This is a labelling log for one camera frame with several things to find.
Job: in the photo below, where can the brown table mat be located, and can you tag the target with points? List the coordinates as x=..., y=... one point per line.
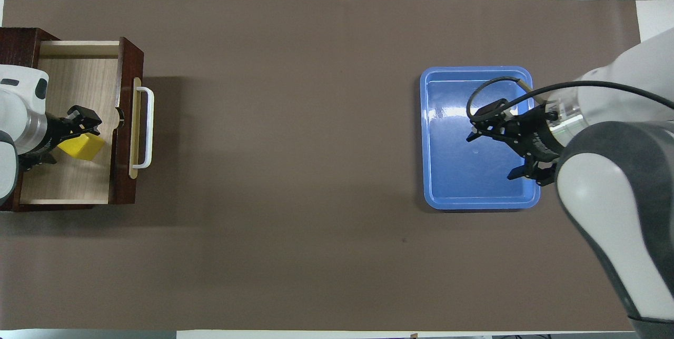
x=295, y=144

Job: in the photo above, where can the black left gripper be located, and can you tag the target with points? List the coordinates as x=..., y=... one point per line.
x=55, y=131

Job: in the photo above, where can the dark wooden cabinet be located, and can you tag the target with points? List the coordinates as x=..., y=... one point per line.
x=21, y=47

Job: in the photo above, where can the yellow cube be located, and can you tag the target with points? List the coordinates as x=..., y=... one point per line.
x=81, y=148

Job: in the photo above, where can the blue plastic tray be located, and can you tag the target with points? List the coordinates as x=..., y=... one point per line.
x=453, y=170

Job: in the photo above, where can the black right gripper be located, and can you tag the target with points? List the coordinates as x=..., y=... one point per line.
x=534, y=136

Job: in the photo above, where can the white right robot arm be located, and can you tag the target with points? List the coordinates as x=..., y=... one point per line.
x=605, y=181

